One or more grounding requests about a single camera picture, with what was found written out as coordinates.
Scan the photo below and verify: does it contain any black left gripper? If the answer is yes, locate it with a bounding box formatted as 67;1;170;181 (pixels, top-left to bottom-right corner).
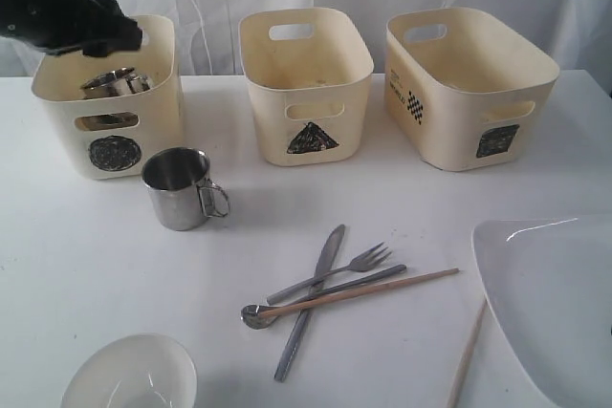
1;0;143;57

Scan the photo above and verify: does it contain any white ceramic bowl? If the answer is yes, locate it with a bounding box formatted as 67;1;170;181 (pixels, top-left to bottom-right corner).
60;333;198;407

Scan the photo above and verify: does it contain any wooden chopstick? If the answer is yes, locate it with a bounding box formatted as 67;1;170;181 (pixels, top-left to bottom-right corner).
258;268;460;318
446;299;488;408

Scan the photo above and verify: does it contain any cream bin with circle mark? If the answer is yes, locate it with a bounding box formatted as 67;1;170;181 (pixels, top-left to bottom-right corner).
32;14;185;180

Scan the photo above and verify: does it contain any cream bin with triangle mark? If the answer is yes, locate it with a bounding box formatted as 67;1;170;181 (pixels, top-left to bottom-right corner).
239;7;374;166

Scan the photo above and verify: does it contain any steel spoon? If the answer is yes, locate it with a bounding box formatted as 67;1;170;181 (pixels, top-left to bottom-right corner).
240;264;407;330

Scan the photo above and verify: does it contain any steel table knife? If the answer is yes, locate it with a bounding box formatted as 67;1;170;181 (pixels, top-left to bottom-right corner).
273;224;347;383

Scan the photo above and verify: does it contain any steel fork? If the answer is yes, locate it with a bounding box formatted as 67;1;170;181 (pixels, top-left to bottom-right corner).
266;243;392;305

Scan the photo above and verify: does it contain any cream bin with square mark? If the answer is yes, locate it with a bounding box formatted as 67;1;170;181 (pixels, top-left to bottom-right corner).
384;7;560;172

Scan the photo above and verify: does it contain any white square plate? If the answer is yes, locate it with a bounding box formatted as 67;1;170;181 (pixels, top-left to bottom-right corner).
471;214;611;407

